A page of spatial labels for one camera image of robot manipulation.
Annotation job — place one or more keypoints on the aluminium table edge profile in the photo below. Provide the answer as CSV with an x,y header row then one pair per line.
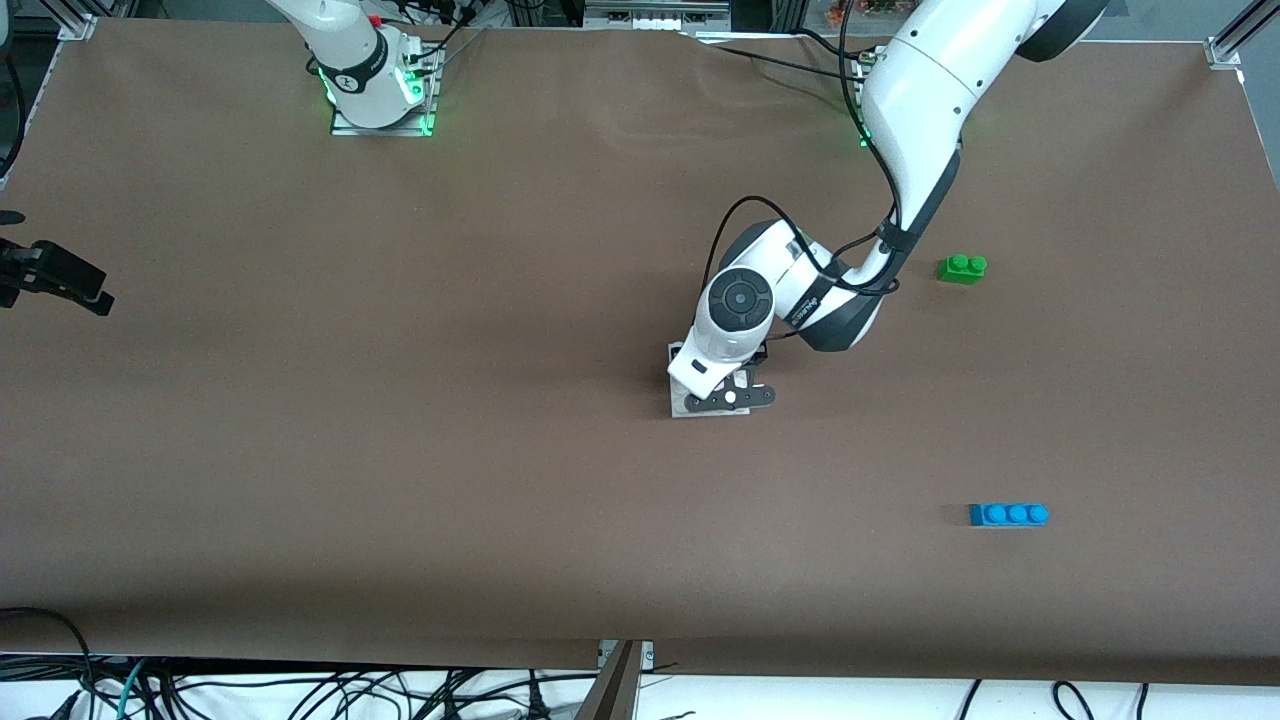
x,y
618,685

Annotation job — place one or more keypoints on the green two-stud block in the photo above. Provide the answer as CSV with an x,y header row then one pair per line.
x,y
962,269

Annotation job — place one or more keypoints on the white studded base plate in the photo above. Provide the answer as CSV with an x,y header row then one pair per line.
x,y
712,414

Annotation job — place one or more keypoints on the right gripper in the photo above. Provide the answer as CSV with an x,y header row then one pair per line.
x,y
42,266

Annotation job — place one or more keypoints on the blue three-stud block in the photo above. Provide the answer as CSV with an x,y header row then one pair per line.
x,y
1008,515

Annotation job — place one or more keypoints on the grey metal rail fixture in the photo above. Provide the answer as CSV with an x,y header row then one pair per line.
x,y
655,15

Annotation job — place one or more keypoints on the orange background object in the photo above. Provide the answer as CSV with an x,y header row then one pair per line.
x,y
860,8

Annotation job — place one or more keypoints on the brown table cover sheet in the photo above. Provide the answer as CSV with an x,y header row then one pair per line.
x,y
400,450

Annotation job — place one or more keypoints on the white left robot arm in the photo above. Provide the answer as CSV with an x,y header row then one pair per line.
x,y
930,90

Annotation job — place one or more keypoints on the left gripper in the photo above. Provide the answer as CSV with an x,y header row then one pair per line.
x,y
759,358

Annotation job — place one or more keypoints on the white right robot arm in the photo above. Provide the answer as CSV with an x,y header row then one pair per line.
x,y
350,50

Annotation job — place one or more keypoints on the aluminium corner frame profile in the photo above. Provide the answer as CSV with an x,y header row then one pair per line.
x,y
78,22
1235,40

